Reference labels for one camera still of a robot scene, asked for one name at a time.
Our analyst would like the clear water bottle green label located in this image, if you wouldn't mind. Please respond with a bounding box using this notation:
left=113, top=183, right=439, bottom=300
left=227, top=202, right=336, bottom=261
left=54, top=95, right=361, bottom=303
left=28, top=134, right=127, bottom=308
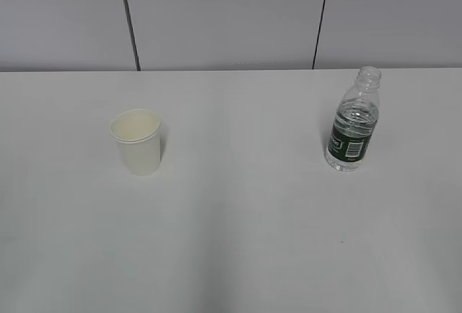
left=325, top=66, right=381, bottom=172

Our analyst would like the white paper cup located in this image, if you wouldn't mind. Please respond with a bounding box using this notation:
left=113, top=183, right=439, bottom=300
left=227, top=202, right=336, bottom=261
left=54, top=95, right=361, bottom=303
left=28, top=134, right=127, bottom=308
left=110, top=109, right=162, bottom=177

